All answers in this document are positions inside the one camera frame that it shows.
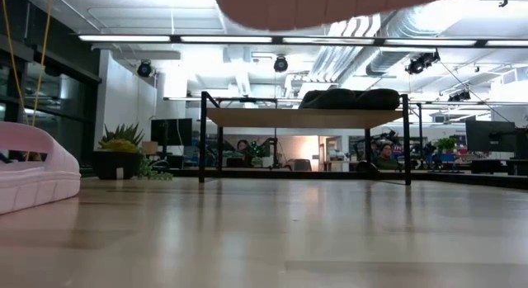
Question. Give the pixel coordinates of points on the pink slide sandal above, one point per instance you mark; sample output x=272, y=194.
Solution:
x=37, y=176
x=313, y=7

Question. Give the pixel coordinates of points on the wooden shelf with black legs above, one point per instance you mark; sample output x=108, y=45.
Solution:
x=301, y=118

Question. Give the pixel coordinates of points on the person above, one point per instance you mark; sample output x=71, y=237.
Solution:
x=242, y=146
x=386, y=157

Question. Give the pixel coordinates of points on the grey chair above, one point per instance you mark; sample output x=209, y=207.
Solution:
x=303, y=165

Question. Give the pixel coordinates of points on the black round hanging lamp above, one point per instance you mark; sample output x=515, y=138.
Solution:
x=281, y=64
x=144, y=69

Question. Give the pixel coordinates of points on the black computer monitor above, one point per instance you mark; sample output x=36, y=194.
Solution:
x=171, y=132
x=488, y=136

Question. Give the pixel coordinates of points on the long ceiling light bar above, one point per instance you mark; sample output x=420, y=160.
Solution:
x=227, y=39

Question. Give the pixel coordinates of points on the small green trailing plant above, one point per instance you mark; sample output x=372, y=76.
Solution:
x=154, y=172

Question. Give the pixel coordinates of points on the succulent in black pot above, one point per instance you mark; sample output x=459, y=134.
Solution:
x=117, y=160

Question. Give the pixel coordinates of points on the black track spotlight cluster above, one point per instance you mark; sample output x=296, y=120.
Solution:
x=421, y=62

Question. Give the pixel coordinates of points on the small potted green plant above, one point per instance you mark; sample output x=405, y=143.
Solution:
x=446, y=144

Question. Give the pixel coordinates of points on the silver ventilation duct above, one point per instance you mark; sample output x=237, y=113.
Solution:
x=396, y=44

